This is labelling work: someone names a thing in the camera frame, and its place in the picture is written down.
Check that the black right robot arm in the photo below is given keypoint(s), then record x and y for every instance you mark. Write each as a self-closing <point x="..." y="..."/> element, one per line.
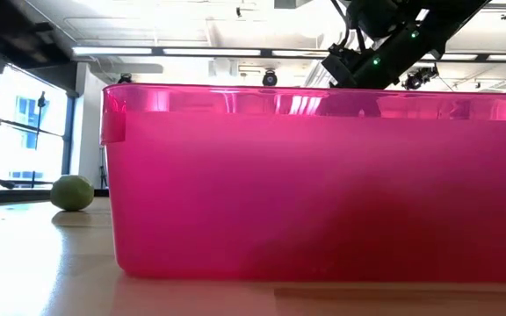
<point x="433" y="26"/>

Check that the black ceiling spotlight cluster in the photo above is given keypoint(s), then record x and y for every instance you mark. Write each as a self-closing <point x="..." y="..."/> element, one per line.
<point x="420" y="77"/>

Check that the red plastic bin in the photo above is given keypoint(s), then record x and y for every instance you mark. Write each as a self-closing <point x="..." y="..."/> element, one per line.
<point x="279" y="188"/>

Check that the long ceiling light bar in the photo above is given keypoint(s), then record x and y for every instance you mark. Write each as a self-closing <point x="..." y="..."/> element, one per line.
<point x="209" y="52"/>

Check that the green lime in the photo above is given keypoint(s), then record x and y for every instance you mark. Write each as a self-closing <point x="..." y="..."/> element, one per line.
<point x="72" y="193"/>

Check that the black tripod stand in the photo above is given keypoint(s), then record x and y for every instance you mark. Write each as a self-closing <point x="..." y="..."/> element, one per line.
<point x="41" y="131"/>

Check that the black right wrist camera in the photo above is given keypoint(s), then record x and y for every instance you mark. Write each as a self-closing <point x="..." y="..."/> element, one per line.
<point x="340" y="68"/>

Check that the black ceiling camera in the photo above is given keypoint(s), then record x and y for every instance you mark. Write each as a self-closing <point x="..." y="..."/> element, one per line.
<point x="125" y="78"/>
<point x="269" y="78"/>

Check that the dark window frame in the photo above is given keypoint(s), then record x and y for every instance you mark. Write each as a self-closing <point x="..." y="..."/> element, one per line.
<point x="69" y="136"/>

